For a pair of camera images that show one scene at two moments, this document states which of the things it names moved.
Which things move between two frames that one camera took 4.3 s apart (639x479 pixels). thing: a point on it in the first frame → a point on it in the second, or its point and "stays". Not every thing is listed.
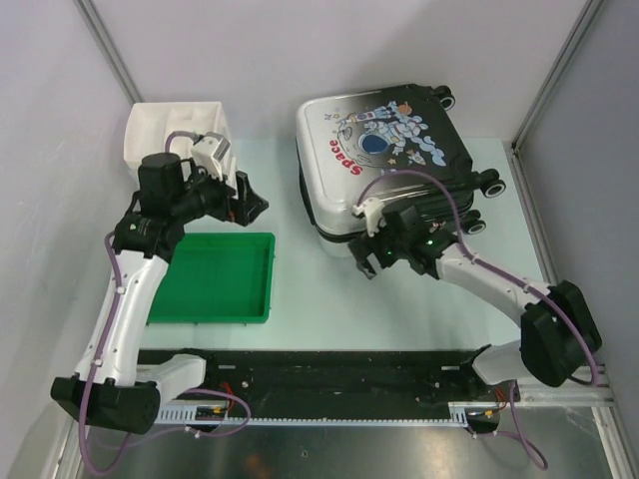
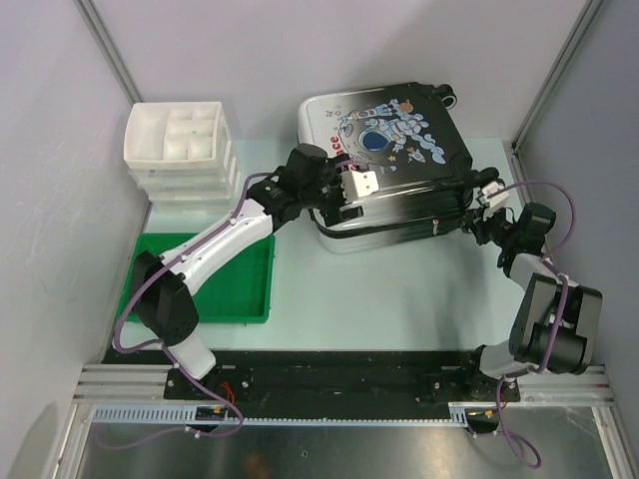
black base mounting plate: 339,383 stays
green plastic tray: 217,278 stays
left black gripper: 231,209 → 330,213
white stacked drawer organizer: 148,126 stays
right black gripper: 362,247 → 479,225
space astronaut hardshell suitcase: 390,144 stays
